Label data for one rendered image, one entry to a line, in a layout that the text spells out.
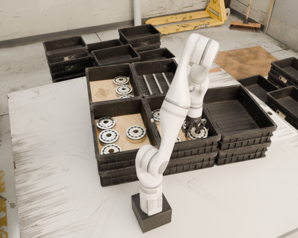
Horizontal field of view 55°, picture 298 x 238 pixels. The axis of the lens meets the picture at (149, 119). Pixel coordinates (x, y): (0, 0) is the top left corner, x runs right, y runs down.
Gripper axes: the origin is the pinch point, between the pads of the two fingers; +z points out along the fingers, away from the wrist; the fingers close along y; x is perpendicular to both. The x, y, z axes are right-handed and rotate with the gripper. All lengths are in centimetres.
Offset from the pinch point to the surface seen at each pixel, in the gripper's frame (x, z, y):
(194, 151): -9.6, 2.6, -1.6
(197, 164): -9.6, 12.9, 1.4
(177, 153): -9.8, 1.5, -10.1
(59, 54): 164, 30, -77
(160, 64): 68, -2, 0
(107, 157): -11.7, -5.9, -43.1
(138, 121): 20.4, 3.9, -24.0
